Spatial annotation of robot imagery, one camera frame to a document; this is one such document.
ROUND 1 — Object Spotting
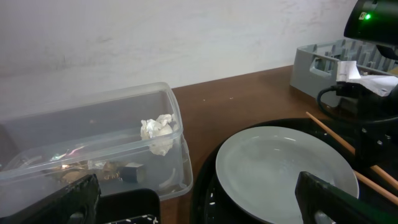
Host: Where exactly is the gold foil wrapper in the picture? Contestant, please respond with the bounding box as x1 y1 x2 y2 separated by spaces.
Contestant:
43 160 149 184

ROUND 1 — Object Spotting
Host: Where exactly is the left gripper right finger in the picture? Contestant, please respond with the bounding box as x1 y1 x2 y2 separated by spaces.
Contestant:
295 171 397 224

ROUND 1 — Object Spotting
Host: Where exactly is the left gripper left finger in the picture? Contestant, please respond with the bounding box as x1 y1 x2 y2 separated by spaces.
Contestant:
1 174 101 224

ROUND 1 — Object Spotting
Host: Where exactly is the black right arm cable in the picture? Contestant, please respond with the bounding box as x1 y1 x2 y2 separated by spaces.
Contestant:
316 85 398 126

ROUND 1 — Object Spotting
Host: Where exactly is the grey dishwasher rack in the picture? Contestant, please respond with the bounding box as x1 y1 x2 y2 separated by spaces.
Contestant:
290 39 397 98

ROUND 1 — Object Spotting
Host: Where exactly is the clear plastic bin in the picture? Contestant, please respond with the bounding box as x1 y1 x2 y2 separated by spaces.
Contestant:
1 82 193 217

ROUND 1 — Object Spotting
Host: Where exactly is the black rectangular tray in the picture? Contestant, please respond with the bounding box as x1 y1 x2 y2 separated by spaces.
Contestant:
96 189 161 224

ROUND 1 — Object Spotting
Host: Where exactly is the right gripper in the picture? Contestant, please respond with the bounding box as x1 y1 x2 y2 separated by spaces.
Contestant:
335 82 397 167

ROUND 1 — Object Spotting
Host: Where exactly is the white napkin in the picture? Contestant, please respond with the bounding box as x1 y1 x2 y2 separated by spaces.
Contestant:
140 114 178 156

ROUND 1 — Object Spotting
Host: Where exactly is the grey plate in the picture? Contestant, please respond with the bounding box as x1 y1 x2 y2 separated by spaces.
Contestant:
215 126 359 223

